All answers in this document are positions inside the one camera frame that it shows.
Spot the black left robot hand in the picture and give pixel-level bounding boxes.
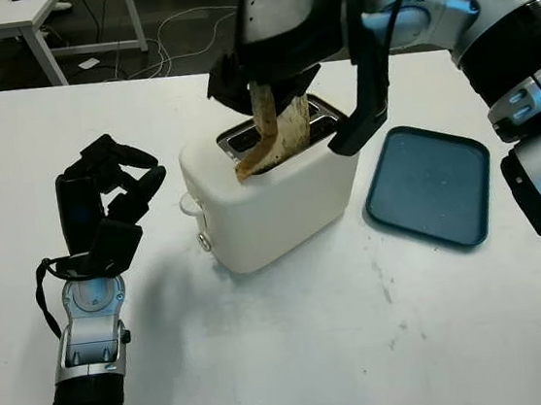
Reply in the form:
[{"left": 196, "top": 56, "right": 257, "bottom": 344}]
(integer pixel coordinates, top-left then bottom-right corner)
[{"left": 50, "top": 127, "right": 177, "bottom": 260}]

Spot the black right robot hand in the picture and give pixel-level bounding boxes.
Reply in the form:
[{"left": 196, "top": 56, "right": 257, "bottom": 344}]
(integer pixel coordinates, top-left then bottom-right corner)
[{"left": 195, "top": 0, "right": 357, "bottom": 122}]

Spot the brown bread slice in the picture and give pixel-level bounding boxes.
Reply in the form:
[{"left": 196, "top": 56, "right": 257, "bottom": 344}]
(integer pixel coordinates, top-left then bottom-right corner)
[{"left": 223, "top": 75, "right": 318, "bottom": 184}]

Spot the cream two-slot toaster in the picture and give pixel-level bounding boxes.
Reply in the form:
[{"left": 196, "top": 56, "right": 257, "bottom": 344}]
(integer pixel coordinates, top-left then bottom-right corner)
[{"left": 172, "top": 87, "right": 372, "bottom": 282}]

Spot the blue plastic tray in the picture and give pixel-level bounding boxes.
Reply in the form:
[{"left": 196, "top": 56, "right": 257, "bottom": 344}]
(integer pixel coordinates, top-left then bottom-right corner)
[{"left": 355, "top": 116, "right": 501, "bottom": 263}]

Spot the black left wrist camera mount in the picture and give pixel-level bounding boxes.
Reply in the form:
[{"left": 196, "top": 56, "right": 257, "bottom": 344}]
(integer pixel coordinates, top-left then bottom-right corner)
[{"left": 85, "top": 215, "right": 148, "bottom": 281}]

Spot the white floor cable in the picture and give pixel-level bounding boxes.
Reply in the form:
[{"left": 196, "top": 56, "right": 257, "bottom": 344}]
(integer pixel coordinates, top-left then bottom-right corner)
[{"left": 97, "top": 3, "right": 247, "bottom": 84}]

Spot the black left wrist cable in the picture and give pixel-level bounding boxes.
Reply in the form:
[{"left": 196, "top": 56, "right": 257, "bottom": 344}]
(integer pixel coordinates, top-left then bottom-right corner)
[{"left": 31, "top": 254, "right": 77, "bottom": 342}]

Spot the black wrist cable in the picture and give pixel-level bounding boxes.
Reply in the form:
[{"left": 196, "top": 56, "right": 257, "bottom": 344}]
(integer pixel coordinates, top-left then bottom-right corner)
[
  {"left": 31, "top": 254, "right": 77, "bottom": 342},
  {"left": 339, "top": 0, "right": 436, "bottom": 91}
]

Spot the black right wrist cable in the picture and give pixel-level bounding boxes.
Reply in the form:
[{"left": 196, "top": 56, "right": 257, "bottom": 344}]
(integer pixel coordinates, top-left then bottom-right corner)
[{"left": 339, "top": 0, "right": 436, "bottom": 91}]

